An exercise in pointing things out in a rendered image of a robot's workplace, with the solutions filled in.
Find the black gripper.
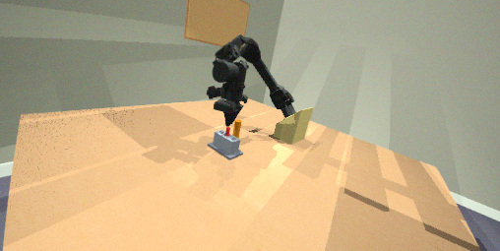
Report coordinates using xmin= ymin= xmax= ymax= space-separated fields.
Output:
xmin=214 ymin=82 xmax=248 ymax=127

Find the orange cylinder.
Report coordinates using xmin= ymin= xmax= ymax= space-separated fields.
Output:
xmin=232 ymin=120 xmax=242 ymax=139

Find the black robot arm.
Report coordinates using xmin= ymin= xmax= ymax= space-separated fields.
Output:
xmin=206 ymin=35 xmax=296 ymax=119

